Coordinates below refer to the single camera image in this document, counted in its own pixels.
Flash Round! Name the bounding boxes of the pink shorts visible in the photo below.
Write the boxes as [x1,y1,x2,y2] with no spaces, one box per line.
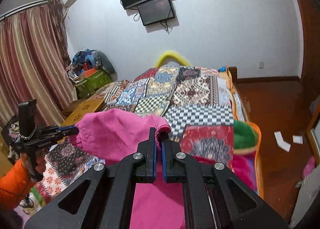
[68,108,251,229]

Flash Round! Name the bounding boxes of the orange sleeve forearm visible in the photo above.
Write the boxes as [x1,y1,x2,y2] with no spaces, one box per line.
[0,160,35,211]

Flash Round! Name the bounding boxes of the left hand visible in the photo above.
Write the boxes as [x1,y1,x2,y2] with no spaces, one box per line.
[20,150,46,174]

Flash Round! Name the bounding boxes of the striped pink beige curtain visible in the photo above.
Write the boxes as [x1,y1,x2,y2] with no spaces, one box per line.
[1,0,76,127]

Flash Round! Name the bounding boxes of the pile of blue clothes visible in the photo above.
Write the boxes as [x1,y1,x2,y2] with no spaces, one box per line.
[72,49,116,75]

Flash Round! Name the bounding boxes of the colourful patchwork bedspread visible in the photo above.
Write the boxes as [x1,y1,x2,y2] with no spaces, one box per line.
[30,61,263,207]

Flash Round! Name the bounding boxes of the yellow orange plush blanket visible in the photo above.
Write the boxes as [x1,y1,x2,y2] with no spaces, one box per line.
[219,66,264,198]

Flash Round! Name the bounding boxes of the white paper on floor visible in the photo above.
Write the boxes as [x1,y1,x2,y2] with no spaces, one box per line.
[274,131,291,152]

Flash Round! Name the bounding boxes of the yellow foam headboard arc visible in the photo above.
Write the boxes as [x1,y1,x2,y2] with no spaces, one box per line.
[155,51,191,68]

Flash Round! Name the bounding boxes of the small white paper scrap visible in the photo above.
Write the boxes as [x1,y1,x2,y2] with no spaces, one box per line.
[292,135,303,144]

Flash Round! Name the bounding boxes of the pink slipper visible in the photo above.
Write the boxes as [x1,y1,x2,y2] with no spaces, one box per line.
[302,156,316,180]

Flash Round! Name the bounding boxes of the small black wall monitor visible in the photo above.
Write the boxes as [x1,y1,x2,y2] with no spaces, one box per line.
[137,0,175,26]

